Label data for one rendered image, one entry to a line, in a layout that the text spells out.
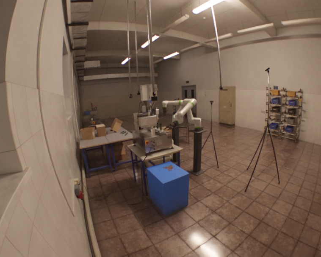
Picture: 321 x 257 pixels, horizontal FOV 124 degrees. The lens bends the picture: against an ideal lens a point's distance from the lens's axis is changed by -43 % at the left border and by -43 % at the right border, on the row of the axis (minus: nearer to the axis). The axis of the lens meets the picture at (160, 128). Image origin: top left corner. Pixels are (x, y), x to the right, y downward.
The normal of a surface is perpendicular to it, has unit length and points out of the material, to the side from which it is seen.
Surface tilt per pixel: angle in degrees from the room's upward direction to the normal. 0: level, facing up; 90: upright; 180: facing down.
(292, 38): 90
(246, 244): 0
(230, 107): 90
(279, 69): 90
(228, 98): 90
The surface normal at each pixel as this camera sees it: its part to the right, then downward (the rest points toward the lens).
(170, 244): -0.06, -0.97
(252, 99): -0.87, 0.16
